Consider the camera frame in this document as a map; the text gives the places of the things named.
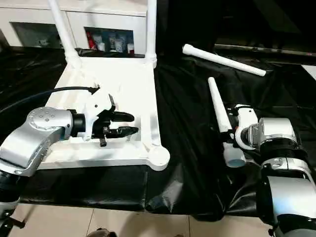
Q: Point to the white plastic table leg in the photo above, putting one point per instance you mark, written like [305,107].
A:
[218,108]
[63,32]
[151,29]
[222,58]

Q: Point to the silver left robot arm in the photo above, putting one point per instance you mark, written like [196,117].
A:
[37,133]

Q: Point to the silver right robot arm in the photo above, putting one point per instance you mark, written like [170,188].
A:
[284,153]

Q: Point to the black work mat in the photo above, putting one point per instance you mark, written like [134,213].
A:
[192,111]

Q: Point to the white bottle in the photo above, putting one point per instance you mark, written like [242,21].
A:
[101,46]

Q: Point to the red package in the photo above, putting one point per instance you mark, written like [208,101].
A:
[91,40]

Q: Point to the white flat board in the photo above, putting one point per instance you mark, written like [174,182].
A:
[310,72]

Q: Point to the white glass-door cabinet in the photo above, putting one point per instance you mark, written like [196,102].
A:
[111,19]

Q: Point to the black box with yellow label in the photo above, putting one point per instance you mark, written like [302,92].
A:
[182,22]

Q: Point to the black left robot foot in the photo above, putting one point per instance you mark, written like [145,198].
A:
[101,233]

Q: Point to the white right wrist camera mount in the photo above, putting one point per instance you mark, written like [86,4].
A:
[244,116]

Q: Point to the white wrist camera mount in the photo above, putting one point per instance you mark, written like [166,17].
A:
[96,106]
[244,116]

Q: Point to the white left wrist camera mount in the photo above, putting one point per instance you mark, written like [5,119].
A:
[96,106]

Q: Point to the dark metal rail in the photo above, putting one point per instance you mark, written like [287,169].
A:
[266,49]

